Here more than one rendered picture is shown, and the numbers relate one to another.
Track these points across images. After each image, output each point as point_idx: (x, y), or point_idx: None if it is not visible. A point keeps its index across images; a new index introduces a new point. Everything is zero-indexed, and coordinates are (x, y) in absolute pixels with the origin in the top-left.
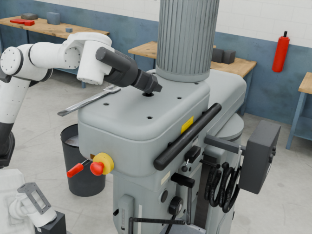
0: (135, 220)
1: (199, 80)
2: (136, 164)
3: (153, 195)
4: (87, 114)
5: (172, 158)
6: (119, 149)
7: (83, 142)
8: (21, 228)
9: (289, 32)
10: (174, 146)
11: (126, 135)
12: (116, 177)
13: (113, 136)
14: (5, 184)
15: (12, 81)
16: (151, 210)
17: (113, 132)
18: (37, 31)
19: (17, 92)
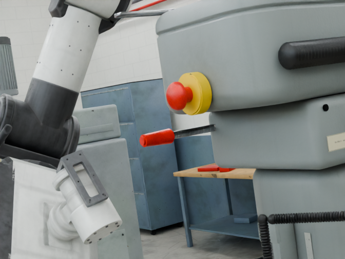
0: (269, 217)
1: None
2: (245, 66)
3: (329, 201)
4: (165, 14)
5: (322, 50)
6: (214, 48)
7: (165, 75)
8: (65, 258)
9: None
10: (332, 37)
11: (218, 7)
12: (256, 184)
13: (200, 25)
14: (49, 182)
15: (68, 12)
16: (333, 243)
17: (200, 16)
18: (240, 177)
19: (77, 33)
